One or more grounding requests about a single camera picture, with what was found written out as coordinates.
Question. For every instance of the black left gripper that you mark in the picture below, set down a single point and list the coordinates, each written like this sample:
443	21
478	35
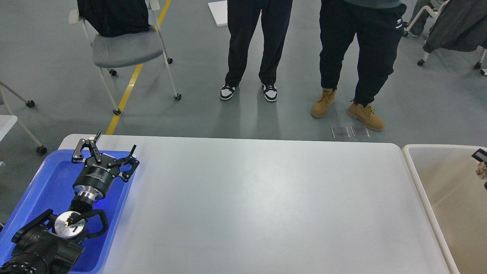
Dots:
95	176

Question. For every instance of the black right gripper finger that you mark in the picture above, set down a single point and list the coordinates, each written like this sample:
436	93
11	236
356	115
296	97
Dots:
480	155

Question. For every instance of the brown paper ball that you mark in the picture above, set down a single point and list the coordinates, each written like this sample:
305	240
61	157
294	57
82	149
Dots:
481	170

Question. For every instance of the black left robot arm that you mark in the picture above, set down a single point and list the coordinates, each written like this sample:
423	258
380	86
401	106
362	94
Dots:
66	220

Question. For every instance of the beige plastic bin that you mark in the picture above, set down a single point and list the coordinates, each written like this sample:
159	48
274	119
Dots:
454	198

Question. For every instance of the blue plastic tray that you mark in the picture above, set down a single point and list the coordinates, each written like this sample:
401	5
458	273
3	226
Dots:
51	188

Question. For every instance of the white side table with castors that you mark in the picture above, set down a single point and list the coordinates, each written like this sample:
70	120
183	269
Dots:
9	120

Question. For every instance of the right clear floor plate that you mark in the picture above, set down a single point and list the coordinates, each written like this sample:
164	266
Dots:
360	131

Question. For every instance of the clear floor plate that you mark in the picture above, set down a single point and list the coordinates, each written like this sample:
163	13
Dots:
360	131
340	132

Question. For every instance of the chair with grey jacket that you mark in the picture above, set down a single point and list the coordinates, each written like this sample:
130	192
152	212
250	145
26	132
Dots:
459	25

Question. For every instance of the black jacket on chair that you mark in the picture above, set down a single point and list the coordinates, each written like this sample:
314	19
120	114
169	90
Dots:
112	18

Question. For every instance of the left clear floor plate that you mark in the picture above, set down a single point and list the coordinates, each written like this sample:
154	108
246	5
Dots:
340	132

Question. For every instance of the person in tan boots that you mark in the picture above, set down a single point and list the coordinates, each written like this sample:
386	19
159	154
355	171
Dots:
378	27

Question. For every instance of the white board on floor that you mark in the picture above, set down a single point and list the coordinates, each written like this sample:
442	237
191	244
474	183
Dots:
219	11

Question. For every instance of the grey chair with white frame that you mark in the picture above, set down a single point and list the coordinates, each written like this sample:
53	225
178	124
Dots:
127	50

